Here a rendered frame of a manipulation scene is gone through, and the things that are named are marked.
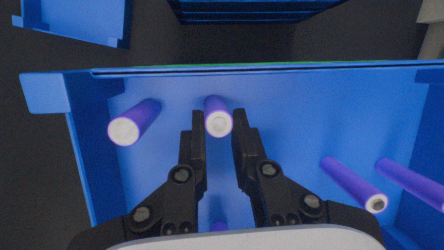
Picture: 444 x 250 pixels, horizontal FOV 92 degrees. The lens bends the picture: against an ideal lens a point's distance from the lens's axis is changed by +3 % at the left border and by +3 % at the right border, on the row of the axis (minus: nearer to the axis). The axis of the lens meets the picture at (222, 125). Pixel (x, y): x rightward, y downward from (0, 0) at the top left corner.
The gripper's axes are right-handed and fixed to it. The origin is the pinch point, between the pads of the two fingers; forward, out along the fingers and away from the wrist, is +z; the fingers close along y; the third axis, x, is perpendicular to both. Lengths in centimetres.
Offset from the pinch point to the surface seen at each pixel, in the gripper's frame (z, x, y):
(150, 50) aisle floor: 47, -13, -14
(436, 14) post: 45, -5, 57
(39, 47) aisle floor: 47, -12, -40
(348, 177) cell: 1.2, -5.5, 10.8
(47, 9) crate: 50, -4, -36
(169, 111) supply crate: 6.8, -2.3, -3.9
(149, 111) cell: 4.1, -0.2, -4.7
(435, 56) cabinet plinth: 41, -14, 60
